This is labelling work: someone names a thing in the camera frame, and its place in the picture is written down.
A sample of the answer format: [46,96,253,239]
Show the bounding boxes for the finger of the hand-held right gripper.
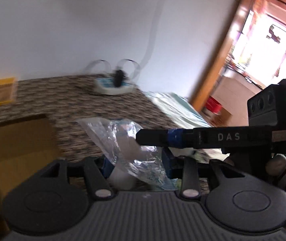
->
[136,128,195,148]

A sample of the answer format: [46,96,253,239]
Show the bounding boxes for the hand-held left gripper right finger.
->
[162,151,236,199]

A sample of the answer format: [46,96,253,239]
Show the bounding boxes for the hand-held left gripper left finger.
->
[39,157,114,201]

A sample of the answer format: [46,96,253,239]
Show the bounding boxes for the clear plastic bag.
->
[78,117,180,191]

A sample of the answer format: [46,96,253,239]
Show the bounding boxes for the brown cardboard box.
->
[0,114,88,236]

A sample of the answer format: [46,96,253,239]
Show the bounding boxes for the teal bed sheet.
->
[145,92,212,131]

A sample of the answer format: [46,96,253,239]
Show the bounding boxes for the red box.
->
[204,97,223,113]

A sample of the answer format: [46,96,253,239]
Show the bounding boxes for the patterned table cloth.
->
[0,74,225,192]

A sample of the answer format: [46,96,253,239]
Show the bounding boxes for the white power strip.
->
[92,77,135,96]

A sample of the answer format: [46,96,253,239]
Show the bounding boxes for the black charger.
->
[111,69,127,88]

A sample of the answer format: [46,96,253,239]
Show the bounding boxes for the black looped cable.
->
[84,58,141,79]

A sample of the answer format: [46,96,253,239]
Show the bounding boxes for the wooden door frame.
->
[189,0,286,112]

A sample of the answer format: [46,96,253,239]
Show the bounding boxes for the grey wall cable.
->
[139,0,173,71]

